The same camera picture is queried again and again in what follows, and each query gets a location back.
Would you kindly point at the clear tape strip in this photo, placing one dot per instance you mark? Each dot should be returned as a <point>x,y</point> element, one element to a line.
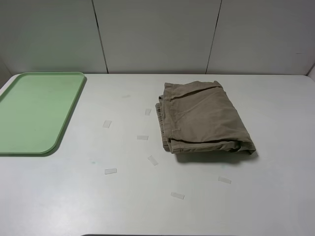
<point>152,160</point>
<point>225,180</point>
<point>110,171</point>
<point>147,111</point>
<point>177,195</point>
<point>142,137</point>
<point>107,124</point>

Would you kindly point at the khaki shorts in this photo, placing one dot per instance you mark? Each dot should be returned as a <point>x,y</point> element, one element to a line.
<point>199,117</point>

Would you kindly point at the green plastic tray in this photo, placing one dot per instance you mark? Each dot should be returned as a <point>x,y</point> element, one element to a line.
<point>34,110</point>

